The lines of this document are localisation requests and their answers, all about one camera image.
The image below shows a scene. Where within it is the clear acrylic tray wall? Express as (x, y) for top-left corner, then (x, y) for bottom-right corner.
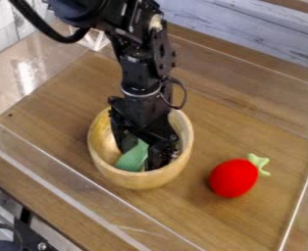
(0, 125), (205, 251)

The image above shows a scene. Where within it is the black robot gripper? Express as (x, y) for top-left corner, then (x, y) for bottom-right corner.
(108, 85), (180, 171)

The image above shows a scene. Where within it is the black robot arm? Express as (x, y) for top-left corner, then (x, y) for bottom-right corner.
(9, 0), (182, 171)

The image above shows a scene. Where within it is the red plush strawberry toy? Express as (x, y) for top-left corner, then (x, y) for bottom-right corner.
(209, 153), (272, 198)

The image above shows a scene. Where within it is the brown wooden bowl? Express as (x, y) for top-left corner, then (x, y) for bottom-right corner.
(88, 108), (194, 190)

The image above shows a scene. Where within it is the green rectangular block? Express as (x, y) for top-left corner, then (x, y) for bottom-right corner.
(115, 138), (150, 173)

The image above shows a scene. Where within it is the black clamp with cable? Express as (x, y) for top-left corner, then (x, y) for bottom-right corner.
(0, 219), (59, 251)

